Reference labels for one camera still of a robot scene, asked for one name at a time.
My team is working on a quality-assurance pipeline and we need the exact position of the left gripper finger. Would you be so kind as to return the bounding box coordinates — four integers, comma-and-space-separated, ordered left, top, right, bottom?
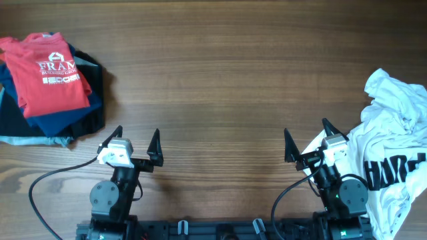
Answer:
147, 129, 163, 167
97, 125, 123, 154

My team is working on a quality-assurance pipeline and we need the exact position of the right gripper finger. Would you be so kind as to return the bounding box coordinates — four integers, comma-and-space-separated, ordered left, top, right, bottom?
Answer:
322, 118, 349, 141
284, 128, 300, 163

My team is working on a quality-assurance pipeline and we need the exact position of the white Puma t-shirt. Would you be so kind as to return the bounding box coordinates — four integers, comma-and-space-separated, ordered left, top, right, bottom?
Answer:
301, 68, 427, 240

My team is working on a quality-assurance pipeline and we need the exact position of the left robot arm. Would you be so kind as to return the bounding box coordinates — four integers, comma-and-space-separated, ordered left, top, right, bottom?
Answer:
75, 125, 164, 240

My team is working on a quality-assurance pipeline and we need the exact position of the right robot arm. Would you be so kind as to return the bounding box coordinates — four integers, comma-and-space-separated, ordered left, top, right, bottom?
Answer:
282, 118, 373, 239

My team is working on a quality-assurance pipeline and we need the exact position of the light blue folded garment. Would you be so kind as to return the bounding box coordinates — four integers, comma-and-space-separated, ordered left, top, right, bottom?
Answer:
1, 87, 75, 147

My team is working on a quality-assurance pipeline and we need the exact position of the navy blue folded t-shirt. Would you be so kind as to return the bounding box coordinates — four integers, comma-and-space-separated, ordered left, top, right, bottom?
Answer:
1, 33, 104, 138

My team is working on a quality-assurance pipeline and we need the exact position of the red folded t-shirt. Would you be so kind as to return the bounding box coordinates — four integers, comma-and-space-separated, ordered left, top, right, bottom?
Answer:
1, 33, 91, 118

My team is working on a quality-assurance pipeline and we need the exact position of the black folded garment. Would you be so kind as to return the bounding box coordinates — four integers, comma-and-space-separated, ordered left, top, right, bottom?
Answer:
1, 51, 105, 139

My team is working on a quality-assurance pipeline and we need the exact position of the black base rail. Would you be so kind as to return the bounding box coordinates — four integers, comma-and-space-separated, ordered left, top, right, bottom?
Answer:
75, 218, 374, 240

